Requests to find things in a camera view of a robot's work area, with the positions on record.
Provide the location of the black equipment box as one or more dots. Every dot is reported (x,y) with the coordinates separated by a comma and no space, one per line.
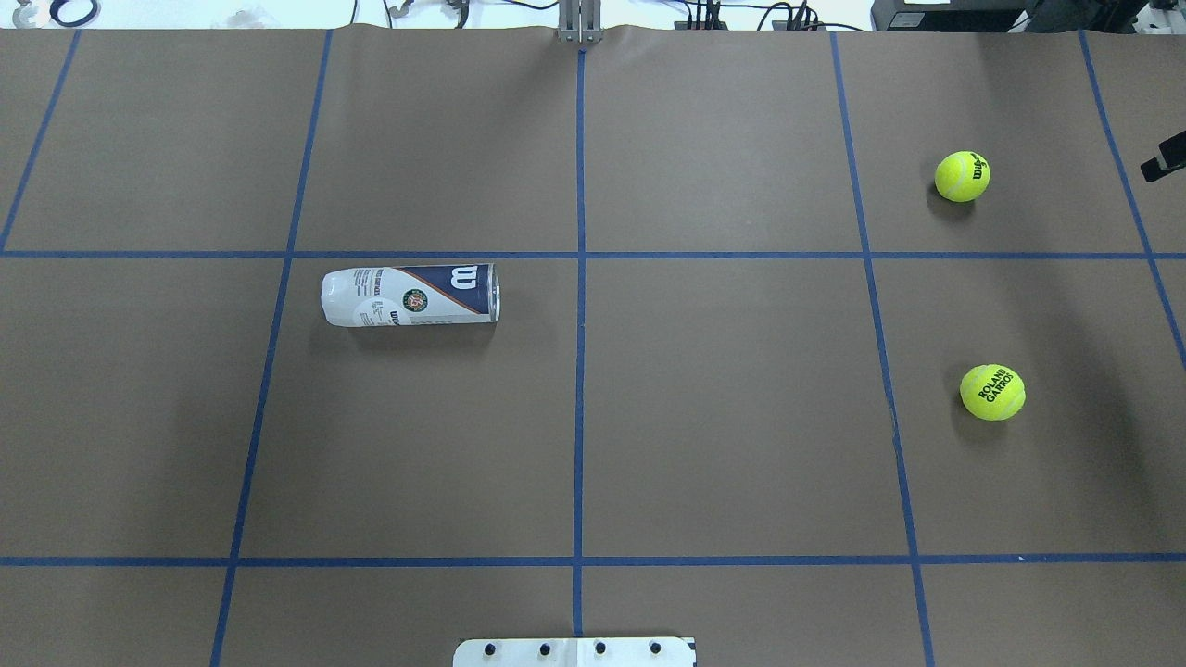
(1006,16)

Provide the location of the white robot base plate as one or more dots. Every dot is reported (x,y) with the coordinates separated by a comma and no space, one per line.
(577,651)

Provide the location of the yellow Roland Garros tennis ball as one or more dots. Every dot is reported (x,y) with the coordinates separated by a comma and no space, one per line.
(992,392)

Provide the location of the aluminium frame post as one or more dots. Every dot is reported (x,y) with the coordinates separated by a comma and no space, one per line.
(579,22)

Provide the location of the yellow Wilson tennis ball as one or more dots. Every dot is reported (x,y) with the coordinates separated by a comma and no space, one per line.
(962,177)

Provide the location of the white blue tennis ball can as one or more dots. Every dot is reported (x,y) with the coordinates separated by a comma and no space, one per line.
(411,295)

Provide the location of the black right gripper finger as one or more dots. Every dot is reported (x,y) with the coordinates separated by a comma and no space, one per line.
(1170,156)

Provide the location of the blue tape roll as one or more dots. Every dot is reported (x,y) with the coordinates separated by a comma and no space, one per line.
(73,14)

